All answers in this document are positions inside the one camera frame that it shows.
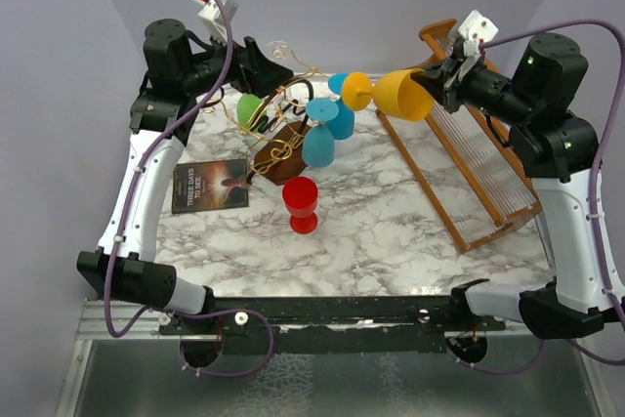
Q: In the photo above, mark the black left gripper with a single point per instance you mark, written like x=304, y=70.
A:
x=252, y=67

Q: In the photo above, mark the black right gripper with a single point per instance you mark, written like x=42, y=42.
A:
x=443, y=83

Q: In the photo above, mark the clear wine glass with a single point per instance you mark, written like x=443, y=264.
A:
x=279, y=51

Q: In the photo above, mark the green plastic goblet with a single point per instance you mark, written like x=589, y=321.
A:
x=246, y=108

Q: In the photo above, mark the yellow plastic goblet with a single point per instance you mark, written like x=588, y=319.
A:
x=395, y=94

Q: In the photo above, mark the blue plastic goblet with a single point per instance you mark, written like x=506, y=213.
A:
x=319, y=143
x=342, y=126

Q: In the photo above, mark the red plastic goblet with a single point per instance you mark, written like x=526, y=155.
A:
x=300, y=195

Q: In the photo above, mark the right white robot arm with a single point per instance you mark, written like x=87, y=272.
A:
x=561, y=154

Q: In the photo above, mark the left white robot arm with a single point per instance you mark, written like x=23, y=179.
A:
x=122, y=267

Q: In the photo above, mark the wooden ribbed glass divider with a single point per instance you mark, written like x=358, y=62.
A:
x=476, y=186

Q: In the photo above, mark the dark book three days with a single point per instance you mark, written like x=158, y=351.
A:
x=210, y=186

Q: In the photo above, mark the gold wire wine glass rack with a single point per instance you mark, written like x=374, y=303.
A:
x=275, y=153

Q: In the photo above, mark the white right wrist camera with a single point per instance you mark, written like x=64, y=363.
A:
x=475, y=30

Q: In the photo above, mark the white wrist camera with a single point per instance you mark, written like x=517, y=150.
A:
x=214, y=20
x=475, y=30

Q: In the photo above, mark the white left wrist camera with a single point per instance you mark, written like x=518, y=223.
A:
x=214, y=20

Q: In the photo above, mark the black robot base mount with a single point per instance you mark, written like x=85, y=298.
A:
x=333, y=325

